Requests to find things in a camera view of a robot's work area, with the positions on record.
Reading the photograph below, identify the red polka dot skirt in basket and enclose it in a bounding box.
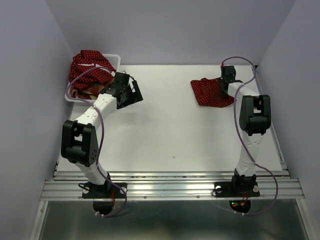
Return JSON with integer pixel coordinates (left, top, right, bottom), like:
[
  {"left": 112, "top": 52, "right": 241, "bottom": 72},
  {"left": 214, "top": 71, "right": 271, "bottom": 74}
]
[{"left": 68, "top": 49, "right": 118, "bottom": 90}]

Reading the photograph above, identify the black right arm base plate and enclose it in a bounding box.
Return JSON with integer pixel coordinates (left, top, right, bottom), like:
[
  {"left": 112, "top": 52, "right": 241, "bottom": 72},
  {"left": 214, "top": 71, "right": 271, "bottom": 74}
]
[{"left": 214, "top": 181, "right": 260, "bottom": 198}]

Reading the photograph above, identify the red patterned skirt in basket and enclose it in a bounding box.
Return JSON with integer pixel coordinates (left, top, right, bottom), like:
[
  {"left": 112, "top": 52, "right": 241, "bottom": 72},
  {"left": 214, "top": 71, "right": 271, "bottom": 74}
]
[{"left": 69, "top": 82, "right": 111, "bottom": 100}]

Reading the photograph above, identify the aluminium rail frame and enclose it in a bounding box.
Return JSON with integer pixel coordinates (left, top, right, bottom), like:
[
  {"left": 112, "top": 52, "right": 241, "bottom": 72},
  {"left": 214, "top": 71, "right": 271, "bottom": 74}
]
[{"left": 28, "top": 64, "right": 315, "bottom": 240}]

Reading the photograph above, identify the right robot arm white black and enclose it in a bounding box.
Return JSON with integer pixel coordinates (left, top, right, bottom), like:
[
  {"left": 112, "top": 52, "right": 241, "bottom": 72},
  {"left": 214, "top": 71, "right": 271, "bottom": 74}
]
[{"left": 215, "top": 65, "right": 271, "bottom": 198}]

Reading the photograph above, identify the white plastic basket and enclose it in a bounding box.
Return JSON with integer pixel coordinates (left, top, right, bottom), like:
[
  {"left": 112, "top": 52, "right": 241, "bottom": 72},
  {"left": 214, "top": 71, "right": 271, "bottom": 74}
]
[{"left": 65, "top": 50, "right": 121, "bottom": 103}]

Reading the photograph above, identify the red polka dot skirt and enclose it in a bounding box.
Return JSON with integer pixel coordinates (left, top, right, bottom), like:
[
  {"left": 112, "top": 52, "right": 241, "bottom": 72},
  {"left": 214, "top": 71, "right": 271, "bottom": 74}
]
[
  {"left": 190, "top": 78, "right": 234, "bottom": 108},
  {"left": 68, "top": 49, "right": 118, "bottom": 90}
]

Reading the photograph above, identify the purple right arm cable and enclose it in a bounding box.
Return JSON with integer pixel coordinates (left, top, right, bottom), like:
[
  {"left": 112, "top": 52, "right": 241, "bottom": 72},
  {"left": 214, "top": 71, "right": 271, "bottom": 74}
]
[{"left": 217, "top": 56, "right": 278, "bottom": 218}]

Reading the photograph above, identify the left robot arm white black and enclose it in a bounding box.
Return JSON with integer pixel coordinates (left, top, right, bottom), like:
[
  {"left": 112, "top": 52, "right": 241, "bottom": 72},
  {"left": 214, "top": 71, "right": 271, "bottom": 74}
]
[{"left": 61, "top": 72, "right": 143, "bottom": 199}]

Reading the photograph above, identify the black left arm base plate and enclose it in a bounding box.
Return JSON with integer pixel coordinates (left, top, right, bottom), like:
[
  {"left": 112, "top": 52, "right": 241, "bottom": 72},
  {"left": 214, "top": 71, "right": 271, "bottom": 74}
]
[{"left": 78, "top": 181, "right": 127, "bottom": 199}]

